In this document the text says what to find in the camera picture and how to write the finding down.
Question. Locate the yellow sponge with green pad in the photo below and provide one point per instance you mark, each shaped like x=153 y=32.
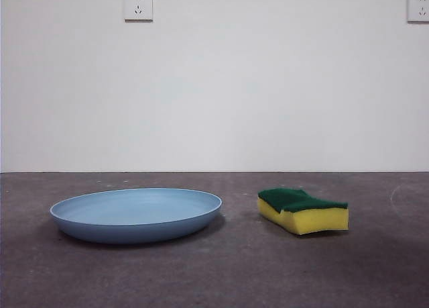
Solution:
x=315 y=220

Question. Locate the light blue round plate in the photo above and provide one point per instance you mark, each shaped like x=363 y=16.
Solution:
x=134 y=217

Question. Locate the white wall socket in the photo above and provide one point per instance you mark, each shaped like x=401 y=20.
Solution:
x=419 y=7
x=139 y=6

